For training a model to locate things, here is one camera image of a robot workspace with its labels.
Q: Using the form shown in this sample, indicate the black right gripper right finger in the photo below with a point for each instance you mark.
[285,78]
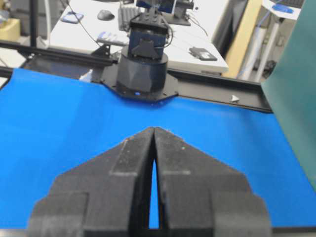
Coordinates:
[200,196]

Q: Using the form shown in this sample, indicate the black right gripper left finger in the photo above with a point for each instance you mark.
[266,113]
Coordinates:
[106,196]

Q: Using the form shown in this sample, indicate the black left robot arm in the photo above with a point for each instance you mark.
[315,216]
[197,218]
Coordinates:
[142,70]

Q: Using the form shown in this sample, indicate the blue table mat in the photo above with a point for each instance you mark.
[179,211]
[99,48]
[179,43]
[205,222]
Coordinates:
[49,124]

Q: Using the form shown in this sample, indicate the black device on desk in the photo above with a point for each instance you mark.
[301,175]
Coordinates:
[202,54]

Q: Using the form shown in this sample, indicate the white desk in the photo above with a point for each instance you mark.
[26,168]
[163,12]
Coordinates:
[82,37]

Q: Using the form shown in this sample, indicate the grey computer mouse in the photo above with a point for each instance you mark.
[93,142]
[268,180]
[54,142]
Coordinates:
[105,15]

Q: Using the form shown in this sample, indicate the black aluminium frame rail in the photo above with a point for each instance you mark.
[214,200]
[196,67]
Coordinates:
[248,95]

